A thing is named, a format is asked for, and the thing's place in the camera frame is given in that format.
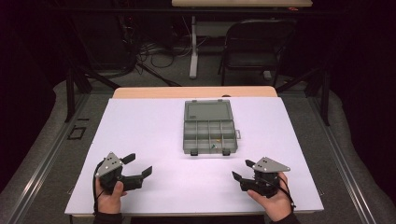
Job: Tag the wooden table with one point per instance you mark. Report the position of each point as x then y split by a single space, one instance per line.
174 92

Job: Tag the grey compartment organizer box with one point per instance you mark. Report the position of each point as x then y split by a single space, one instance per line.
208 112

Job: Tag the person's left hand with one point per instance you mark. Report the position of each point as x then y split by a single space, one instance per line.
107 202

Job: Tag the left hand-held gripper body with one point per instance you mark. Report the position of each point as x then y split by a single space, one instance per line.
107 166

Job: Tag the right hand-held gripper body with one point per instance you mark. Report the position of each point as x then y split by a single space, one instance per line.
267 166

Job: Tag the person's right hand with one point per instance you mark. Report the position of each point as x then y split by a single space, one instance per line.
275 203

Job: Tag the small red item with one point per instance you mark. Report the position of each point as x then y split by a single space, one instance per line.
292 8

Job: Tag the wooden desk with white leg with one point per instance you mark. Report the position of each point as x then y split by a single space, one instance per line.
239 2

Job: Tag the black metal stand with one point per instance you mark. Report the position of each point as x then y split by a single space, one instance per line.
325 96
71 90

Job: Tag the white table board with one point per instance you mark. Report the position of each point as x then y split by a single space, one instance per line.
149 133

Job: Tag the black folding chair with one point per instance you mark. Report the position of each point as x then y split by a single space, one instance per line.
258 40

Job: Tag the aluminium floor rail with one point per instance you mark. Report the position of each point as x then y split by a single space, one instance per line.
341 161
46 158

